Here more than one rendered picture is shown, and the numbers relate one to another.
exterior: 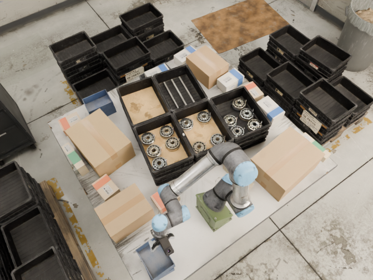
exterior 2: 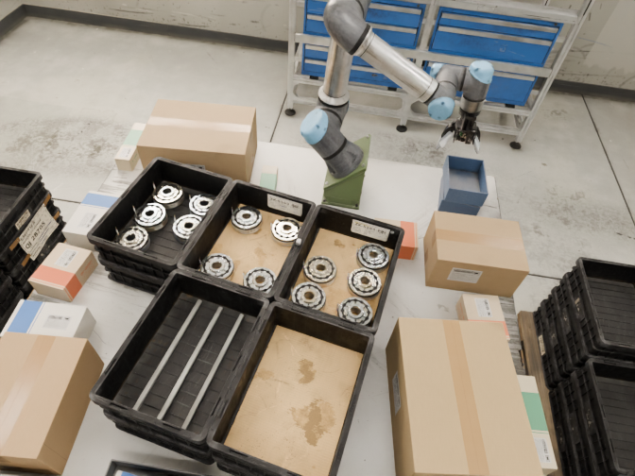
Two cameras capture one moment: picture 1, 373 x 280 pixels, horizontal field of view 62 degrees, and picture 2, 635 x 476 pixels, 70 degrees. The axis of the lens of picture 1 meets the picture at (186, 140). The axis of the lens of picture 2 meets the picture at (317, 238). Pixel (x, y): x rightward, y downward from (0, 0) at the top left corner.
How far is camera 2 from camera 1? 2.05 m
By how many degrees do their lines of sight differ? 68
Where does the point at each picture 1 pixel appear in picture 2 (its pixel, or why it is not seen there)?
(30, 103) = not seen: outside the picture
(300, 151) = (178, 119)
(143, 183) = (407, 292)
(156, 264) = (465, 181)
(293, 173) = (222, 110)
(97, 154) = (484, 346)
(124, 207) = (477, 240)
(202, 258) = (400, 166)
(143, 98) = (273, 432)
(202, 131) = (248, 255)
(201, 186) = not seen: hidden behind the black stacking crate
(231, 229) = not seen: hidden behind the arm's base
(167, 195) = (447, 87)
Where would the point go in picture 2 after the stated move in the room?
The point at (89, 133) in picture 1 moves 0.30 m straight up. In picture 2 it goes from (479, 414) to (532, 363)
